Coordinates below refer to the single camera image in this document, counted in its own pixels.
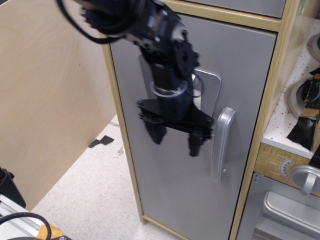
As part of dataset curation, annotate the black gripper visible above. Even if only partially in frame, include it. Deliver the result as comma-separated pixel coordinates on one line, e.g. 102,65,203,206
137,86,213,157

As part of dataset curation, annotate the white speckled toy countertop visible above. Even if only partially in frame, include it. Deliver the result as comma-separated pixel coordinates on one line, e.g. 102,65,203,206
261,19,320,159

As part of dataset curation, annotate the grey toy oven door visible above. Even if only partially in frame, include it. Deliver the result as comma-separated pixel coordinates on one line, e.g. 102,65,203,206
236,173,320,240

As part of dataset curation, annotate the aluminium frame rail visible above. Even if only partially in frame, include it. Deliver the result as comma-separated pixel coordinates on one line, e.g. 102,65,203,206
0,194,51,240

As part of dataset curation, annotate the silver fridge door handle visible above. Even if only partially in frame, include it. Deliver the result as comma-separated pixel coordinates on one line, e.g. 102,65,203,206
211,107,236,183

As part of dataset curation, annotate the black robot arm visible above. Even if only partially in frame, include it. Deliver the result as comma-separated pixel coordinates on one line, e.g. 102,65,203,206
57,0,213,157

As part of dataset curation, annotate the black braided cable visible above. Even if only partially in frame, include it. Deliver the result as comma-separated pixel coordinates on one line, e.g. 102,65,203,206
0,212,53,240

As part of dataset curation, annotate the silver ice dispenser panel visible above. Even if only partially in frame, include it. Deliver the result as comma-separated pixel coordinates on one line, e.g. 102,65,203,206
138,54,222,117

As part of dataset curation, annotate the silver oven knob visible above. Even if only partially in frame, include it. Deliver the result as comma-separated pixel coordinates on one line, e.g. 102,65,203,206
290,165,320,197

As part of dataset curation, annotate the wooden toy kitchen cabinet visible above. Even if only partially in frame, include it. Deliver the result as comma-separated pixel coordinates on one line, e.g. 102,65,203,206
103,0,320,240

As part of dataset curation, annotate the grey toy fridge door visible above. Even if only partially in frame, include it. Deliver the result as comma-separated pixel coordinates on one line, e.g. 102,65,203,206
110,15,277,240

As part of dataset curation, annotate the plywood board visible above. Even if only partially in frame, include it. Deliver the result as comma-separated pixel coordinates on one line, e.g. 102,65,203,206
0,0,116,210

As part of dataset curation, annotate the grey freezer door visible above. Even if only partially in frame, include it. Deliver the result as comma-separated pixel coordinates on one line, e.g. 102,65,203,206
191,0,286,19

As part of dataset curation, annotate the black floor tape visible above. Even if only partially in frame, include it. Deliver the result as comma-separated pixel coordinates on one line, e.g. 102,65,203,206
88,135,114,149

